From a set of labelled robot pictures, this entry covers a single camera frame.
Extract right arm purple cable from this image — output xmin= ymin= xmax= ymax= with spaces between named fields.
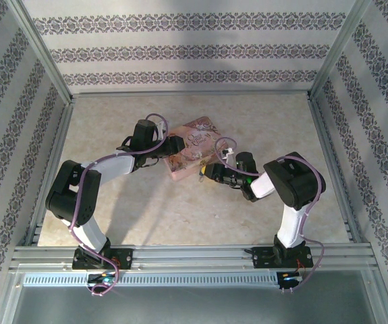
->
xmin=213 ymin=136 xmax=327 ymax=293

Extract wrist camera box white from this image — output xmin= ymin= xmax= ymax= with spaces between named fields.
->
xmin=155 ymin=121 xmax=170 ymax=140
xmin=221 ymin=147 xmax=238 ymax=164

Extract pink illustrated diary box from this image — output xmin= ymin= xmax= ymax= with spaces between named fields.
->
xmin=163 ymin=115 xmax=230 ymax=182

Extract grey slotted cable duct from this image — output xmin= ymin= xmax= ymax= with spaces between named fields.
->
xmin=22 ymin=271 xmax=279 ymax=288

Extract aluminium frame post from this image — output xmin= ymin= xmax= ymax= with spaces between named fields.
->
xmin=5 ymin=0 xmax=74 ymax=103
xmin=308 ymin=0 xmax=373 ymax=100

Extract grey metal sheet panel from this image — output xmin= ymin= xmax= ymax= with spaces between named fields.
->
xmin=9 ymin=286 xmax=382 ymax=324

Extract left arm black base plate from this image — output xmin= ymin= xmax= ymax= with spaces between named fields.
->
xmin=71 ymin=247 xmax=134 ymax=271

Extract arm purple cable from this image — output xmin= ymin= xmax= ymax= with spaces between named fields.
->
xmin=68 ymin=112 xmax=169 ymax=298
xmin=213 ymin=136 xmax=327 ymax=293

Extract aluminium side rail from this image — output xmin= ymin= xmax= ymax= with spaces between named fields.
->
xmin=24 ymin=99 xmax=76 ymax=247
xmin=306 ymin=97 xmax=367 ymax=244

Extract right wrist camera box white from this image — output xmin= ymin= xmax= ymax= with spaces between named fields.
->
xmin=221 ymin=147 xmax=238 ymax=164

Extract long aluminium mounting rail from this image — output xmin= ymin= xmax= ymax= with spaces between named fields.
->
xmin=8 ymin=244 xmax=379 ymax=272

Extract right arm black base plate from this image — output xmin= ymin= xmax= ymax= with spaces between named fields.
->
xmin=244 ymin=246 xmax=314 ymax=269

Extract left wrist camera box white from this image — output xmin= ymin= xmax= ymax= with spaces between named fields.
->
xmin=155 ymin=121 xmax=170 ymax=140

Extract short aluminium table edge rail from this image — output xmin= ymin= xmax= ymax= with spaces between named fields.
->
xmin=67 ymin=90 xmax=313 ymax=99

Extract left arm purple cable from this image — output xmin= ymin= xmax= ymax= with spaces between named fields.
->
xmin=68 ymin=112 xmax=169 ymax=298

